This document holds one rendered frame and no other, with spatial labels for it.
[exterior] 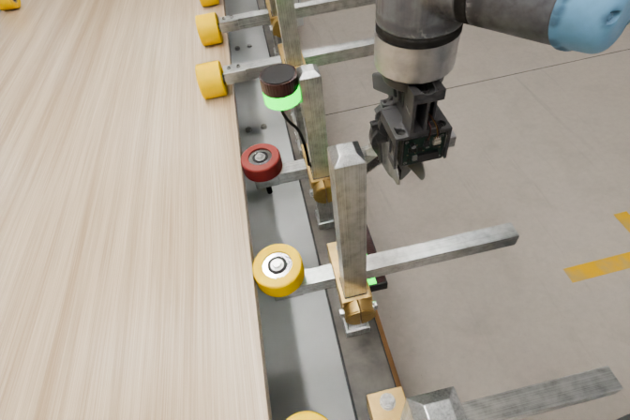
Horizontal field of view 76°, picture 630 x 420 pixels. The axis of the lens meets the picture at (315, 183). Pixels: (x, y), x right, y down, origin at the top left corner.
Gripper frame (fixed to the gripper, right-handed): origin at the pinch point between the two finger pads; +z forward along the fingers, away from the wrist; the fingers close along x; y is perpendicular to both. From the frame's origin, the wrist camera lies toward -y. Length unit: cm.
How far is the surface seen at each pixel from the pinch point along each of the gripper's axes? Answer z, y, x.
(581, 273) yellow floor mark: 99, -15, 84
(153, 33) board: 9, -81, -47
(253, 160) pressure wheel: 8.7, -17.8, -23.0
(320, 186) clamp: 12.1, -10.6, -11.2
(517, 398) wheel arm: 13.7, 31.3, 6.3
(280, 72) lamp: -11.9, -14.4, -14.6
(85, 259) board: 9, -3, -53
